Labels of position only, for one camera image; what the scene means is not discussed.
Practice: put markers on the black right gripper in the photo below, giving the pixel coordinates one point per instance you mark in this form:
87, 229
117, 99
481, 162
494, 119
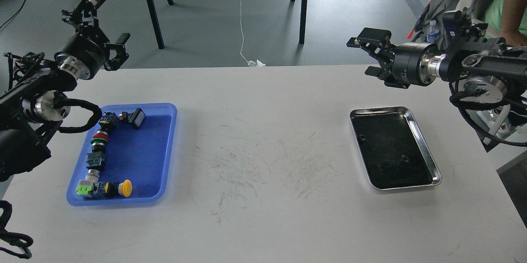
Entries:
411, 61

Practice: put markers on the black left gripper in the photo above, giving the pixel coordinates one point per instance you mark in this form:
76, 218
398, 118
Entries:
80, 56

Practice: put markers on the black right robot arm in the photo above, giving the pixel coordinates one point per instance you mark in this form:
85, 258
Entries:
483, 74

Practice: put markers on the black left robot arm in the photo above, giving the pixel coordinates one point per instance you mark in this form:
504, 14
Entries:
35, 106

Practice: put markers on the silver metal tray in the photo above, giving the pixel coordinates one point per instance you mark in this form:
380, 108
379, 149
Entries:
383, 135

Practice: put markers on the red green push button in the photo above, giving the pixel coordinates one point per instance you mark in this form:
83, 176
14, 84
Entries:
99, 141

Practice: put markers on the blue plastic tray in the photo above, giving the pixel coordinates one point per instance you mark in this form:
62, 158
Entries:
139, 155

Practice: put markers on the person in green shirt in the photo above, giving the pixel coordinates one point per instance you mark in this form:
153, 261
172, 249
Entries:
508, 18

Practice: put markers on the yellow mushroom push button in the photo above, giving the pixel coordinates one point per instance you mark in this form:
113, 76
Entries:
123, 189

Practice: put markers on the black blue yellow switch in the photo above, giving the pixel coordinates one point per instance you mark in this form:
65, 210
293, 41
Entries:
108, 122

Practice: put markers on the black rectangular push button switch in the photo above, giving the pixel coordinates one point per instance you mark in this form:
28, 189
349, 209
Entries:
135, 119

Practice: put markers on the grey green switch part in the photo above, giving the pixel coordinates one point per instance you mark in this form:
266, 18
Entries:
87, 187

